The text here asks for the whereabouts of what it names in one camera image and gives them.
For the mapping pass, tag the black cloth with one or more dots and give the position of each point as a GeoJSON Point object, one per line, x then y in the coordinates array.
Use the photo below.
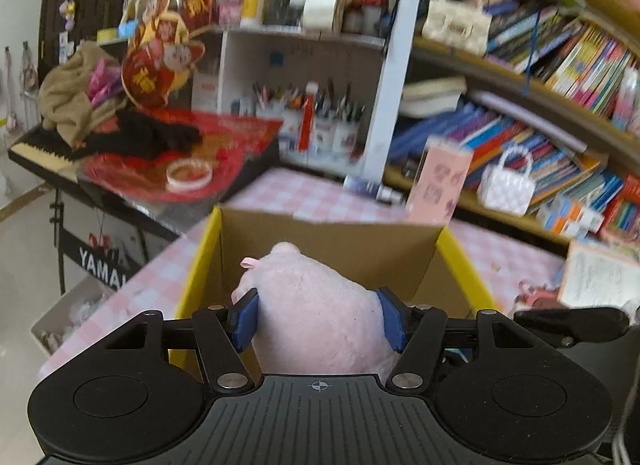
{"type": "Point", "coordinates": [145, 132]}

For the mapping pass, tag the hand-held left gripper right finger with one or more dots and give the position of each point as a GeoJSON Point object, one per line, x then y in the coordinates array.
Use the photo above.
{"type": "Point", "coordinates": [392, 320]}

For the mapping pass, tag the clear tape roll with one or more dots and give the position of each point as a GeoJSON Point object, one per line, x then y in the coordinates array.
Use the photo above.
{"type": "Point", "coordinates": [172, 180]}

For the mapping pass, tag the black electric keyboard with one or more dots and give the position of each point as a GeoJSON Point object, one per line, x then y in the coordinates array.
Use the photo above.
{"type": "Point", "coordinates": [35, 147]}

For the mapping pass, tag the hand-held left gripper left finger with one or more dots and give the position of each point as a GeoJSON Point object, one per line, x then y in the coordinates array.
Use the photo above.
{"type": "Point", "coordinates": [245, 320]}

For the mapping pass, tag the red plastic bag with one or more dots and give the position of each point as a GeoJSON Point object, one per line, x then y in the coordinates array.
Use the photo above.
{"type": "Point", "coordinates": [235, 135]}

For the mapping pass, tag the stack of lying books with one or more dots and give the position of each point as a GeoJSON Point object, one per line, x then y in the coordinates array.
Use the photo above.
{"type": "Point", "coordinates": [430, 95]}

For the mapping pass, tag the pink brown pouch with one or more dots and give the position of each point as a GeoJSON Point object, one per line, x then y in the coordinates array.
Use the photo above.
{"type": "Point", "coordinates": [535, 295]}

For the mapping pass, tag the white pen cup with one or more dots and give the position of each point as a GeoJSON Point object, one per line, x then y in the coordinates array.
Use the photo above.
{"type": "Point", "coordinates": [325, 132]}
{"type": "Point", "coordinates": [348, 135]}
{"type": "Point", "coordinates": [267, 107]}

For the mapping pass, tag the row of colourful books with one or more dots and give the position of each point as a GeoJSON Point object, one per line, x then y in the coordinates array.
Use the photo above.
{"type": "Point", "coordinates": [500, 130]}

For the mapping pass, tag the white storage bin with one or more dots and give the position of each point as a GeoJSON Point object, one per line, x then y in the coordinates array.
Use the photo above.
{"type": "Point", "coordinates": [55, 325]}

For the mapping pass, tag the white quilted handbag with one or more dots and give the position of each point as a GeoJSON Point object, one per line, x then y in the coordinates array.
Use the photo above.
{"type": "Point", "coordinates": [505, 190]}

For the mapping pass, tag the black keyboard stand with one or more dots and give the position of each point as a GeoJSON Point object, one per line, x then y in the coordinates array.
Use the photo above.
{"type": "Point", "coordinates": [95, 257]}

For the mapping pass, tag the glue bottle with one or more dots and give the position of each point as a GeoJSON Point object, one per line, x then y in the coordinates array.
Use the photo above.
{"type": "Point", "coordinates": [370, 187]}

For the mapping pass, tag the white bottle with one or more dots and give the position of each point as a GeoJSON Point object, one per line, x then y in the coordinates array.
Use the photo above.
{"type": "Point", "coordinates": [255, 2]}

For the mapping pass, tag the open notebook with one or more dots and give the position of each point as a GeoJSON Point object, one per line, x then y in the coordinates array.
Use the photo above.
{"type": "Point", "coordinates": [595, 270]}

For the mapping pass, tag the beige cloth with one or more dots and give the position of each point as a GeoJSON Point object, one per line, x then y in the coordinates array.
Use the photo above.
{"type": "Point", "coordinates": [65, 95]}

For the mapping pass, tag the red box set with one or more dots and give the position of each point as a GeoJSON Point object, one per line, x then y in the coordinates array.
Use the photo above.
{"type": "Point", "coordinates": [625, 215]}

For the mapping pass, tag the yellow cardboard box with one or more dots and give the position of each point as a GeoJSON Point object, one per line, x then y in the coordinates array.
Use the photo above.
{"type": "Point", "coordinates": [320, 250]}

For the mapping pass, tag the row of pastel books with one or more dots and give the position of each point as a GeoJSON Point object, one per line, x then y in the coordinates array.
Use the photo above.
{"type": "Point", "coordinates": [590, 60]}

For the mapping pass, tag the red gold figure decoration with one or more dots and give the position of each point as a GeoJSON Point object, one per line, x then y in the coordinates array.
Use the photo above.
{"type": "Point", "coordinates": [160, 45]}

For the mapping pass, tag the pink card box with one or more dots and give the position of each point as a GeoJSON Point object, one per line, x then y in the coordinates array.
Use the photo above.
{"type": "Point", "coordinates": [440, 180]}

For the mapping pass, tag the pink plush toy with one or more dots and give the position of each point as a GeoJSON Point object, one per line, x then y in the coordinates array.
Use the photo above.
{"type": "Point", "coordinates": [310, 305]}

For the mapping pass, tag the white shelf unit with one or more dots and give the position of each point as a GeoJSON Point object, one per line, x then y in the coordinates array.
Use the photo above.
{"type": "Point", "coordinates": [395, 95]}

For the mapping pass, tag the pink plastic wrapper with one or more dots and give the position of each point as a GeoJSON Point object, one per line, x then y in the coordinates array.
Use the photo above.
{"type": "Point", "coordinates": [105, 82]}

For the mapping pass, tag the pink checked tablecloth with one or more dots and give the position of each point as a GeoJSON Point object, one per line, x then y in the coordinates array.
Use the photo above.
{"type": "Point", "coordinates": [310, 195]}

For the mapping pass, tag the wooden bookshelf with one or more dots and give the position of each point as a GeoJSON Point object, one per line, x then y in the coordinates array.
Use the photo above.
{"type": "Point", "coordinates": [505, 72]}

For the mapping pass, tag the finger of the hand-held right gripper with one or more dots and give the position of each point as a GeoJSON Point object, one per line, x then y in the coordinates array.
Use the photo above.
{"type": "Point", "coordinates": [575, 322]}

